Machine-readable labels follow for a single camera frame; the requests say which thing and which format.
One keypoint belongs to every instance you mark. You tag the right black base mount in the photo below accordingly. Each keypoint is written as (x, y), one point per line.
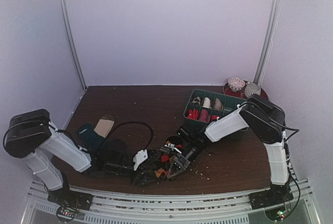
(276, 201)

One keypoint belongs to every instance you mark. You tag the maroon rolled sock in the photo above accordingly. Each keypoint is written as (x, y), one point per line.
(204, 116)

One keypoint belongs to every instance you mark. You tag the right aluminium frame post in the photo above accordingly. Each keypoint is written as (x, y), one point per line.
(268, 42)

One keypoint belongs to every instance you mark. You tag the aluminium frame post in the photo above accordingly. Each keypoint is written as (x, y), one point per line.
(71, 43)
(268, 42)

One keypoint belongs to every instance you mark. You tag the black beige patterned rolled sock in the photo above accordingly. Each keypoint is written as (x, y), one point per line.
(196, 101)

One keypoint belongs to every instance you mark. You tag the green divided organizer tray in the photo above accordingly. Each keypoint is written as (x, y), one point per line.
(202, 108)

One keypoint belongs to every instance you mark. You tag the tan rolled sock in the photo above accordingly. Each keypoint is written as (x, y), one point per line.
(218, 105)

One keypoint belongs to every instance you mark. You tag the pink patterned bowl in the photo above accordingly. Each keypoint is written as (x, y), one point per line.
(236, 84)

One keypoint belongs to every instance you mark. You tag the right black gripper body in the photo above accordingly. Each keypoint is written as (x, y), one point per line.
(181, 161)

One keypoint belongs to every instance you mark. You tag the black argyle sock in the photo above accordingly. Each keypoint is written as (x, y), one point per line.
(164, 160)

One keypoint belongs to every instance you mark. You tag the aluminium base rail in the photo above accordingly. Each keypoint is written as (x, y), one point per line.
(112, 207)

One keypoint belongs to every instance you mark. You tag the cream rolled sock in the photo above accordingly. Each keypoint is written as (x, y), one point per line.
(206, 103)

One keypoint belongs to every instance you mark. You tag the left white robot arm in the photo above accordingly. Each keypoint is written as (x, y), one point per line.
(31, 134)

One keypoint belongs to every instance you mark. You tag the left aluminium frame post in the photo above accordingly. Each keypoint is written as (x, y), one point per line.
(71, 43)

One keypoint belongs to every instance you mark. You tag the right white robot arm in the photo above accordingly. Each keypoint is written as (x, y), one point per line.
(267, 122)

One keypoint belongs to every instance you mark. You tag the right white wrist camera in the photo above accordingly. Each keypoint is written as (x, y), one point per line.
(169, 149)

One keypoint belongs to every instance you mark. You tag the red zigzag rolled sock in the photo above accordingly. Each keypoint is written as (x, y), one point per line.
(192, 114)

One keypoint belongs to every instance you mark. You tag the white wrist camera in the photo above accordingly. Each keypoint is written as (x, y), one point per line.
(139, 158)
(169, 149)

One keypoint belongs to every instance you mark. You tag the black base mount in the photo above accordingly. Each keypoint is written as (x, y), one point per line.
(70, 203)
(276, 201)

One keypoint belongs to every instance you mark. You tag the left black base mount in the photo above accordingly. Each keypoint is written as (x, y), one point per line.
(70, 203)

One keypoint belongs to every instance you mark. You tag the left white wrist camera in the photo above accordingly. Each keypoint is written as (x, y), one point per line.
(139, 158)

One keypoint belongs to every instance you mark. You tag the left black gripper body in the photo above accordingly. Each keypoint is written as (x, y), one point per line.
(137, 178)

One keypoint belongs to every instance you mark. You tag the dark teal sock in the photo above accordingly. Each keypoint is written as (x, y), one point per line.
(89, 138)

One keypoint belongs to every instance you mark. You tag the grey striped cup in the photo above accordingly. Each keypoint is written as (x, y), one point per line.
(252, 89)

